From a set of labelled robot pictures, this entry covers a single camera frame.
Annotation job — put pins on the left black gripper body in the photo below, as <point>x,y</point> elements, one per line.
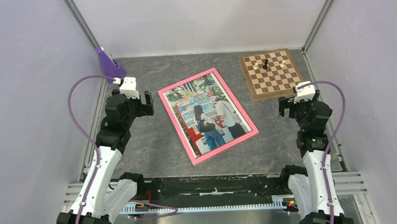
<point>134,106</point>

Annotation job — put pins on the purple plastic wedge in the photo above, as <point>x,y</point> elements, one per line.
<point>109,67</point>

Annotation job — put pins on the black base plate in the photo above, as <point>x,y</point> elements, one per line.
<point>220,190</point>

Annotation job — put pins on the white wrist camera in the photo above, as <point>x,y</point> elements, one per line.
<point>128,87</point>
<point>304,91</point>

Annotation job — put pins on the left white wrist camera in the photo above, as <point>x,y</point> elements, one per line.
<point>128,87</point>

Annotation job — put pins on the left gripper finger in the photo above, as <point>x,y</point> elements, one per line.
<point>148,110</point>
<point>149,101</point>

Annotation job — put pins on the black chess piece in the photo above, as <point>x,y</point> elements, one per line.
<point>265,64</point>

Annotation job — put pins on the wooden picture frame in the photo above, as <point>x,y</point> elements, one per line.
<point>194,158</point>

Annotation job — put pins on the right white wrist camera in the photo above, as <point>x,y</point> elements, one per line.
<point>304,91</point>

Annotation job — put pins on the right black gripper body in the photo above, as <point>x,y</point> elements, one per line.
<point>303,106</point>

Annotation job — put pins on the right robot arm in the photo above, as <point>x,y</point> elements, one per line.
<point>312,185</point>

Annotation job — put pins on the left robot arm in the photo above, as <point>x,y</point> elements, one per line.
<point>94,204</point>

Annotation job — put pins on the wooden chessboard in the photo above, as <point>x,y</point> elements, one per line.
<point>275,81</point>

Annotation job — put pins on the colourful printed photo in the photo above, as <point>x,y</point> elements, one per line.
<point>208,114</point>

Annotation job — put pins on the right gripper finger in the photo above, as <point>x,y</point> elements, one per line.
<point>283,105</point>
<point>294,113</point>

